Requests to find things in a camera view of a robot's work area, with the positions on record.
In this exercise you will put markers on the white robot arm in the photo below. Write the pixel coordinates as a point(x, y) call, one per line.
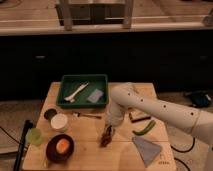
point(193, 121)

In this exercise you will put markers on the dark grape bunch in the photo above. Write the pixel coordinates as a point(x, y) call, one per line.
point(105, 140)

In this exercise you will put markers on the black bar at table edge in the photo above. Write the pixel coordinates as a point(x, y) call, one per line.
point(27, 125)

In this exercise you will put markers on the wooden frame structure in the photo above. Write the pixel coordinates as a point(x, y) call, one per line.
point(100, 14)

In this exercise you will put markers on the grey folded cloth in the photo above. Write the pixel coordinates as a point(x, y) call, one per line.
point(147, 150)

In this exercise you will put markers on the dark teal object on floor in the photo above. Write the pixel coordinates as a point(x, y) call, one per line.
point(199, 99)

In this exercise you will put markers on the orange fruit in bowl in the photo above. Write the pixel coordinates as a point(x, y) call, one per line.
point(62, 146)

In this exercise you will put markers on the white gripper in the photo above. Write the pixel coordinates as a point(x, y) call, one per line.
point(114, 117)

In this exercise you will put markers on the green plastic tray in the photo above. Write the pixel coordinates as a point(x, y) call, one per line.
point(70, 83)

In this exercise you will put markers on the small brush with wooden handle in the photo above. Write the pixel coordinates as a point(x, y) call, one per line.
point(78, 114)

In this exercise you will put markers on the small dark round container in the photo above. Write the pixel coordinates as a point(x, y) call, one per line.
point(49, 114)

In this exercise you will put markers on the green cup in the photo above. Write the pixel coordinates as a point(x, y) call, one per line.
point(34, 137)

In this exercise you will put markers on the dark brown bowl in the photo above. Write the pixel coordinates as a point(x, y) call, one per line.
point(51, 152)

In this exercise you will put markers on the grey sponge in tray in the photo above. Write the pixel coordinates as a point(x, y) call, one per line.
point(95, 96)

